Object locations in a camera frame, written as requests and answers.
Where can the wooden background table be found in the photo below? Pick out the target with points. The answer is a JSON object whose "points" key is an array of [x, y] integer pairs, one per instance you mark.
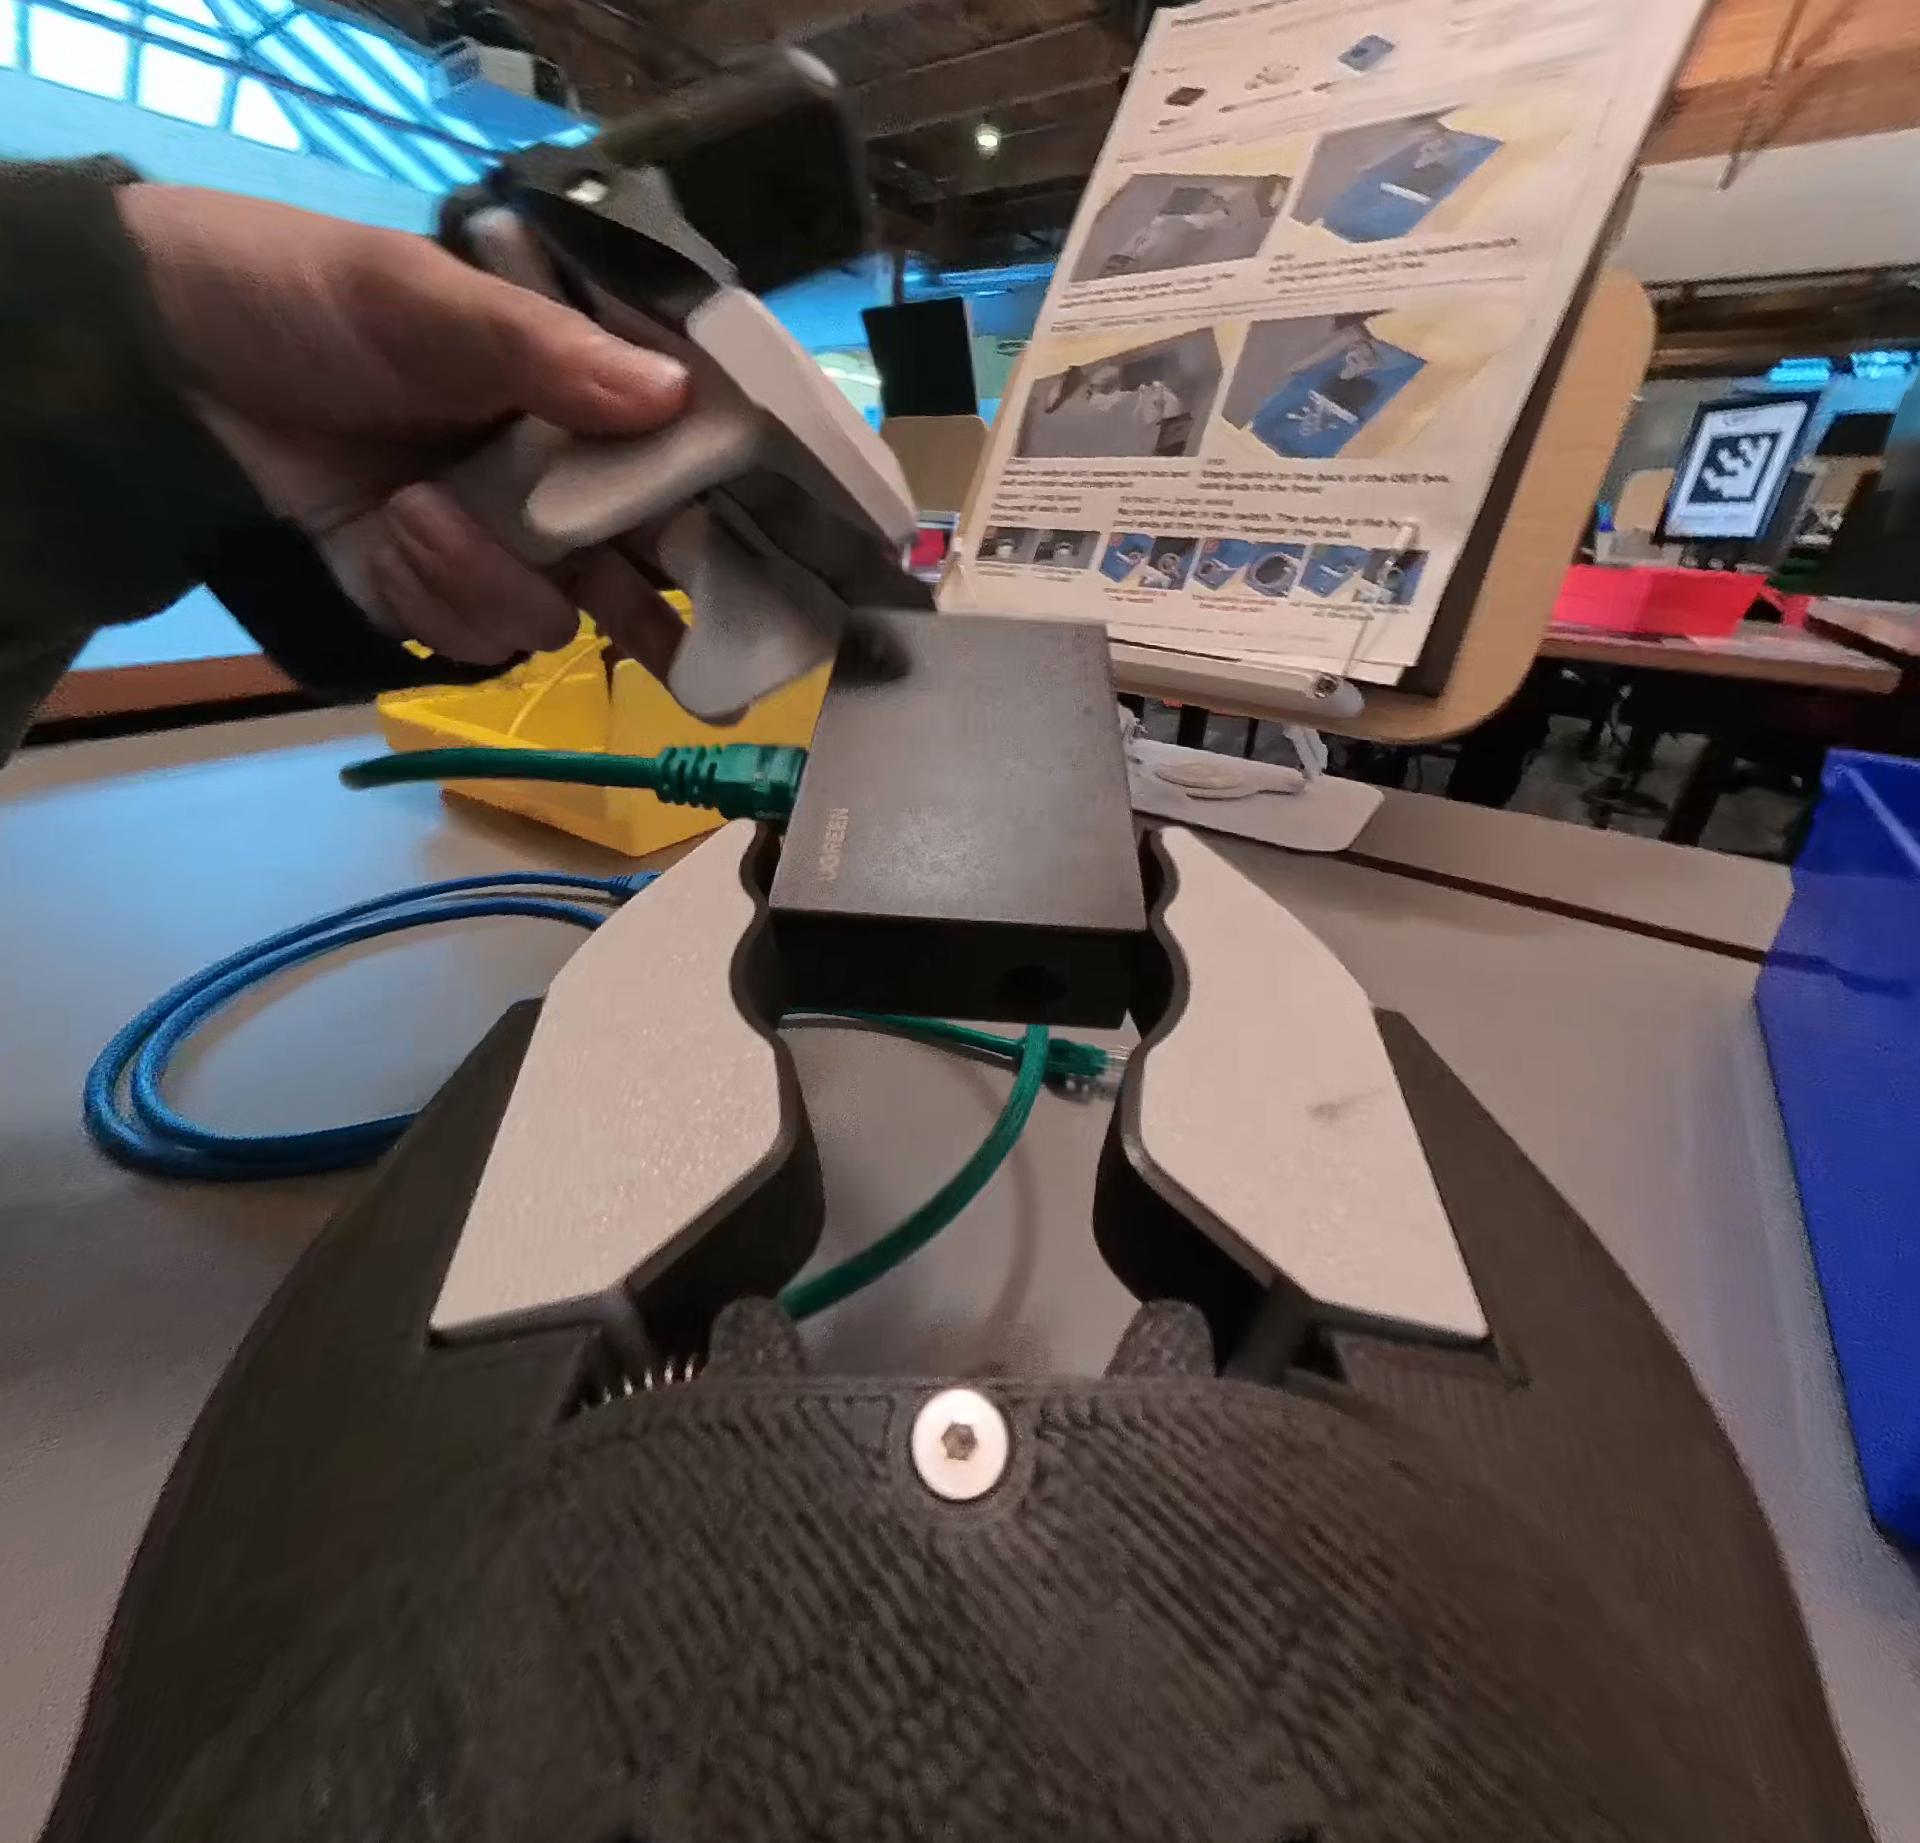
{"points": [[1727, 658]]}

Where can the person's left hand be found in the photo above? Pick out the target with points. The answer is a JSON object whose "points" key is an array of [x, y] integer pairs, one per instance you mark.
{"points": [[347, 360]]}

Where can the white stand base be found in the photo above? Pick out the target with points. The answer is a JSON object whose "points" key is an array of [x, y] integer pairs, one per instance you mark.
{"points": [[1276, 800]]}

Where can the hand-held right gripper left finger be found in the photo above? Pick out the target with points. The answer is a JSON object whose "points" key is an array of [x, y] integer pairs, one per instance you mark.
{"points": [[632, 1109]]}

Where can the monitor with marker tag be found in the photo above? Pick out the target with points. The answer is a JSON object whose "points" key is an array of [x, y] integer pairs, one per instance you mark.
{"points": [[1741, 463]]}

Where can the black network switch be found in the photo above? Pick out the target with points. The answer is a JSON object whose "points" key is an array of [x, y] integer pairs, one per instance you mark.
{"points": [[960, 779]]}

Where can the black flat panel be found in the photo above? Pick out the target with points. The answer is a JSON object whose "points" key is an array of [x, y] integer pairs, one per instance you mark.
{"points": [[919, 360]]}

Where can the printed instruction sheet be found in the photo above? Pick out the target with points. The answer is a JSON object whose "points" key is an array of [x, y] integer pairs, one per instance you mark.
{"points": [[1320, 298]]}

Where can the wooden document stand board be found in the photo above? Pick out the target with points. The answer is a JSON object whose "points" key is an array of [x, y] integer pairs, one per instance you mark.
{"points": [[1575, 493]]}

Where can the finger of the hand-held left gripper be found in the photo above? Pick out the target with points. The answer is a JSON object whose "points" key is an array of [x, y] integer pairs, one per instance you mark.
{"points": [[743, 628], [796, 434]]}

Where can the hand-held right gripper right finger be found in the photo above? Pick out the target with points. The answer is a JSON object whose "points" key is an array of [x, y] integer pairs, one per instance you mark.
{"points": [[1276, 1123]]}

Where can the person's left forearm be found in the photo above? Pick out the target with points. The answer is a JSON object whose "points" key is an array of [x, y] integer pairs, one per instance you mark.
{"points": [[76, 418]]}

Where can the red plastic bin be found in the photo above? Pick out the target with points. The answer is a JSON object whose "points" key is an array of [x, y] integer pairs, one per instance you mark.
{"points": [[1649, 599]]}

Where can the blue plastic bin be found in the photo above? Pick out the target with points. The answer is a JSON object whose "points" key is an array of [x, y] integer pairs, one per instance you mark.
{"points": [[1853, 1063]]}

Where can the yellow plastic bin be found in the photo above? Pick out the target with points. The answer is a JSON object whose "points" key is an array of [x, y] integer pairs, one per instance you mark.
{"points": [[599, 733]]}

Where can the white ceiling projector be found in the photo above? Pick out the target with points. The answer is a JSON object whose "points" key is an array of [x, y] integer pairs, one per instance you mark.
{"points": [[503, 69]]}

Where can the cardboard box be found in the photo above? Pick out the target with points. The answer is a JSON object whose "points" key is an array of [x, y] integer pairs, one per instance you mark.
{"points": [[935, 471]]}

